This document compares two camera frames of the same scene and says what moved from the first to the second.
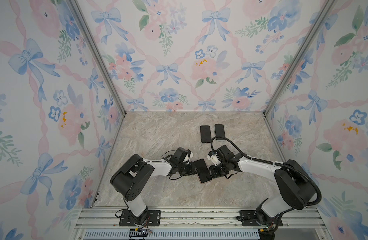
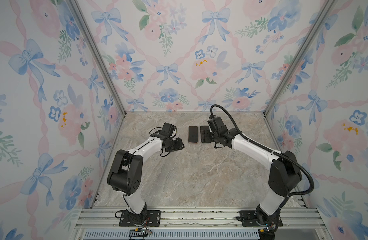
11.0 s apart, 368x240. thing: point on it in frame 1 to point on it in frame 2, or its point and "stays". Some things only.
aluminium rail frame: (198, 223) stays
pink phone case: (202, 171) to (193, 134)
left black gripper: (191, 169) to (179, 145)
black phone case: (205, 134) stays
